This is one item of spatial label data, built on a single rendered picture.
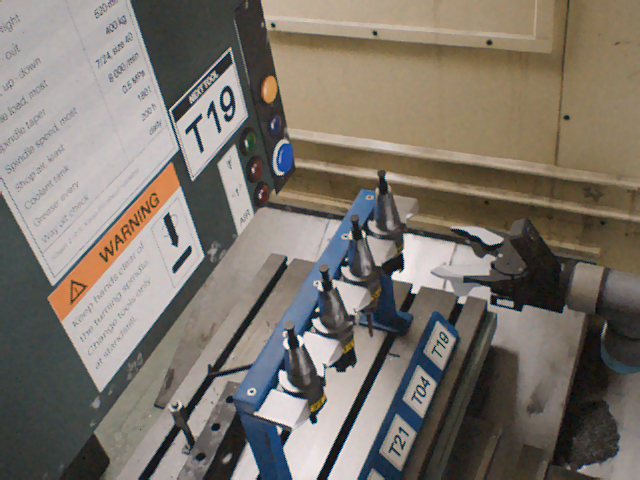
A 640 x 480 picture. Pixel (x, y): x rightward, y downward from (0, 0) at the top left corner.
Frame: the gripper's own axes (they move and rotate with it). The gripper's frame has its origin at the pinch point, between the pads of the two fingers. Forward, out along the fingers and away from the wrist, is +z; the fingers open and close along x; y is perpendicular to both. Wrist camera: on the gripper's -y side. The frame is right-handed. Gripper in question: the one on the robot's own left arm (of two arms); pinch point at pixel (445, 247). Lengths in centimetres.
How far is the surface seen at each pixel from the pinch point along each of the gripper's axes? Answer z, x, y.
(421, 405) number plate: 0.1, -13.2, 26.5
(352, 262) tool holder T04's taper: 10.5, -12.8, -5.4
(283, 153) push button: 5, -35, -43
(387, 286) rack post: 12.7, 4.3, 18.0
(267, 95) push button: 6, -35, -50
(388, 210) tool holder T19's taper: 9.0, -1.3, -6.8
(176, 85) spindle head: 7, -46, -58
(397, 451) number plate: 0.7, -23.6, 25.9
